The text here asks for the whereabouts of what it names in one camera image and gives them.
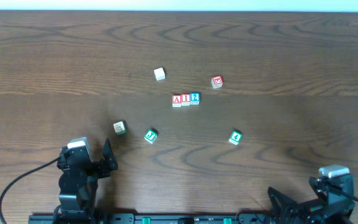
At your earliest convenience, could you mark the blue number 2 block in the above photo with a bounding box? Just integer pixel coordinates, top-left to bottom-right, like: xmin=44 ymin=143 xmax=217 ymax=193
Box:
xmin=190 ymin=92 xmax=200 ymax=105

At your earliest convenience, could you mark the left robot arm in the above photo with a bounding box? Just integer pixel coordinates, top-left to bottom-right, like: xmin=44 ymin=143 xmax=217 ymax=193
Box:
xmin=52 ymin=137 xmax=118 ymax=223

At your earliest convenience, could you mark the blue letter P block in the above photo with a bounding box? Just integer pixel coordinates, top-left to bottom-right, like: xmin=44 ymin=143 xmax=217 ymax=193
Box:
xmin=154 ymin=67 xmax=165 ymax=81

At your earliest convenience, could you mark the red letter I block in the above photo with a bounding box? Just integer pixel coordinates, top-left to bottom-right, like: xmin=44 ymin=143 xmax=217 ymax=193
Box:
xmin=181 ymin=93 xmax=191 ymax=106

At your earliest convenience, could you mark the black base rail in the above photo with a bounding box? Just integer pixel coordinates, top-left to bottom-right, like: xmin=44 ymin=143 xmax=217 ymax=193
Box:
xmin=28 ymin=213 xmax=275 ymax=224

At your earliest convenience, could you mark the red letter E block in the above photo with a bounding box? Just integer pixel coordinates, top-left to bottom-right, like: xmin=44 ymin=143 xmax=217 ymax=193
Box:
xmin=211 ymin=75 xmax=224 ymax=88

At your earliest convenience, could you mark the green letter J block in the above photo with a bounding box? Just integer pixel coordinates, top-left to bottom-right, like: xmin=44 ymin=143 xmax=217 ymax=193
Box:
xmin=144 ymin=129 xmax=158 ymax=144

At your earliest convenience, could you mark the green letter R butterfly block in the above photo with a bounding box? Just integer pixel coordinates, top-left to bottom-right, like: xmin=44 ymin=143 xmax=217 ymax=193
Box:
xmin=113 ymin=121 xmax=126 ymax=135

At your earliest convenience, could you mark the red letter A block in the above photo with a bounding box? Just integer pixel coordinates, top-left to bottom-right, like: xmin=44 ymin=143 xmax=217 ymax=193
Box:
xmin=172 ymin=95 xmax=181 ymax=108

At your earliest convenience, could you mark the green number 4 block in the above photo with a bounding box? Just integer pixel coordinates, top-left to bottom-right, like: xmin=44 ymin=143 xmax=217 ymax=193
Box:
xmin=229 ymin=131 xmax=242 ymax=145

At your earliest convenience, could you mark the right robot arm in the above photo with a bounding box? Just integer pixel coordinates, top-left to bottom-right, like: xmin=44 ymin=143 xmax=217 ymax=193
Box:
xmin=268 ymin=174 xmax=358 ymax=224

